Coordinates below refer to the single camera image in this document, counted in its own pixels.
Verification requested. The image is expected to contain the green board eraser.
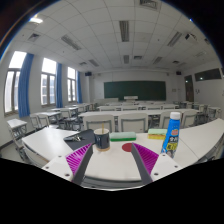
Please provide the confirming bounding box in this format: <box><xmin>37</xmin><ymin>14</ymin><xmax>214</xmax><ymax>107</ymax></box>
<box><xmin>109</xmin><ymin>132</ymin><xmax>136</xmax><ymax>141</ymax></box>

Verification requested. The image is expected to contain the white classroom chair left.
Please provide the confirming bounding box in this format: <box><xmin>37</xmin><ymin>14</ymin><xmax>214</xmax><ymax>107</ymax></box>
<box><xmin>83</xmin><ymin>114</ymin><xmax>115</xmax><ymax>132</ymax></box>

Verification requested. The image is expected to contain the white classroom chair centre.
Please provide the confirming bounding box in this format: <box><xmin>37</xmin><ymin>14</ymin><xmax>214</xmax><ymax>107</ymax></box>
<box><xmin>118</xmin><ymin>113</ymin><xmax>148</xmax><ymax>133</ymax></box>

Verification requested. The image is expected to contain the blue curtain left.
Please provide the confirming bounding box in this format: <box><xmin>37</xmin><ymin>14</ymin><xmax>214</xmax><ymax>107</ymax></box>
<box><xmin>18</xmin><ymin>53</ymin><xmax>34</xmax><ymax>118</ymax></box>

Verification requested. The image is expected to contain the black cloth bag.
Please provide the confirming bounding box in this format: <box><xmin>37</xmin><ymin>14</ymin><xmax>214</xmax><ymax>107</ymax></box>
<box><xmin>64</xmin><ymin>129</ymin><xmax>95</xmax><ymax>150</ymax></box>

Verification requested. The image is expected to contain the white classroom chair right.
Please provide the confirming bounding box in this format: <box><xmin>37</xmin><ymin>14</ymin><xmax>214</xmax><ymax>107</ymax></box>
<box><xmin>158</xmin><ymin>110</ymin><xmax>184</xmax><ymax>130</ymax></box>

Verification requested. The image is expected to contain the white classroom chair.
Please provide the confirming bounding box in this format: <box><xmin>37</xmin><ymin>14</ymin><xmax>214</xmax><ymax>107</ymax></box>
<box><xmin>158</xmin><ymin>110</ymin><xmax>184</xmax><ymax>130</ymax></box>
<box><xmin>118</xmin><ymin>113</ymin><xmax>148</xmax><ymax>133</ymax></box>
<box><xmin>83</xmin><ymin>114</ymin><xmax>115</xmax><ymax>132</ymax></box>

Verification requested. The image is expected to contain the bunch of keys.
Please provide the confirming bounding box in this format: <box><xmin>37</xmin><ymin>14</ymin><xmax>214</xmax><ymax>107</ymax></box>
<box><xmin>71</xmin><ymin>136</ymin><xmax>83</xmax><ymax>141</ymax></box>

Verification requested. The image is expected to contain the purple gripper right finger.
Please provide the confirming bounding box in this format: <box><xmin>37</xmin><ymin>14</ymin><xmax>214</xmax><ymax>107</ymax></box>
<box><xmin>131</xmin><ymin>143</ymin><xmax>159</xmax><ymax>185</ymax></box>

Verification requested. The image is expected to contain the red round coaster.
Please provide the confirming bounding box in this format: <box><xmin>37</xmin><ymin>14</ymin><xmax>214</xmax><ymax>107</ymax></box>
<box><xmin>122</xmin><ymin>143</ymin><xmax>132</xmax><ymax>152</ymax></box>

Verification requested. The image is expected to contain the white side desk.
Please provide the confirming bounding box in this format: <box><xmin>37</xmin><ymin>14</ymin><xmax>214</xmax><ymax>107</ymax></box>
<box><xmin>7</xmin><ymin>119</ymin><xmax>27</xmax><ymax>148</ymax></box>

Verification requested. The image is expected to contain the green chalkboard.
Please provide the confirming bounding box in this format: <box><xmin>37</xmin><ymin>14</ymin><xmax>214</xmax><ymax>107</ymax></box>
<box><xmin>104</xmin><ymin>81</ymin><xmax>166</xmax><ymax>101</ymax></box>

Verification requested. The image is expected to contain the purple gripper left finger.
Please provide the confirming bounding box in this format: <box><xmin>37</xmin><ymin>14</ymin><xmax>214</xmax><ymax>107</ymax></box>
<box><xmin>65</xmin><ymin>144</ymin><xmax>93</xmax><ymax>185</ymax></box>

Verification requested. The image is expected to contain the blue curtain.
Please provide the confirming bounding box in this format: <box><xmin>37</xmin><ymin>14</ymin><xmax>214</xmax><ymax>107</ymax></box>
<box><xmin>18</xmin><ymin>53</ymin><xmax>34</xmax><ymax>118</ymax></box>
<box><xmin>56</xmin><ymin>63</ymin><xmax>63</xmax><ymax>108</ymax></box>

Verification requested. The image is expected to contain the blue plastic bottle white cap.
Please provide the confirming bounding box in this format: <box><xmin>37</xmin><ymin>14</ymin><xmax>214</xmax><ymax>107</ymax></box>
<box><xmin>161</xmin><ymin>112</ymin><xmax>181</xmax><ymax>158</ymax></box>

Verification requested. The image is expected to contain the blue curtain middle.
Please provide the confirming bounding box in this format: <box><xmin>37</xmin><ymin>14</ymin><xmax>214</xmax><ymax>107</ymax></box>
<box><xmin>56</xmin><ymin>63</ymin><xmax>63</xmax><ymax>108</ymax></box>

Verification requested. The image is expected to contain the yellow green sponge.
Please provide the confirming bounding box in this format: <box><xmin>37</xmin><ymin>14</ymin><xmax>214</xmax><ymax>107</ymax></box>
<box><xmin>148</xmin><ymin>129</ymin><xmax>167</xmax><ymax>140</ymax></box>

